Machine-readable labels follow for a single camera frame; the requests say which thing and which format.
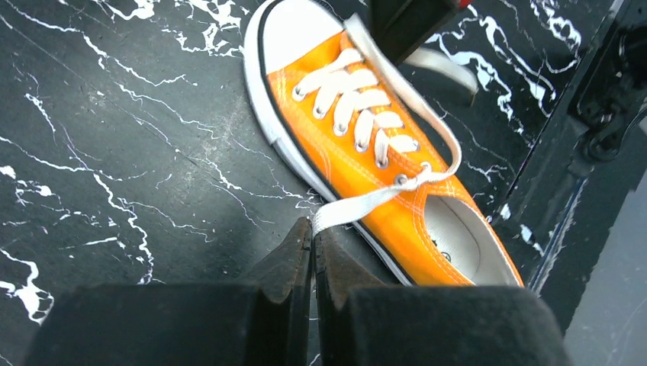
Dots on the orange canvas sneaker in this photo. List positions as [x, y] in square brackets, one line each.
[434, 235]

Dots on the white shoelace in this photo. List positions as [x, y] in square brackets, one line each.
[348, 85]

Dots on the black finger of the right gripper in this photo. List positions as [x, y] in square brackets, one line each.
[399, 27]

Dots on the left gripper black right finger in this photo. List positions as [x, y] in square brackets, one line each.
[364, 321]

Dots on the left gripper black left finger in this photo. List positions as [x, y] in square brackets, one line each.
[261, 318]

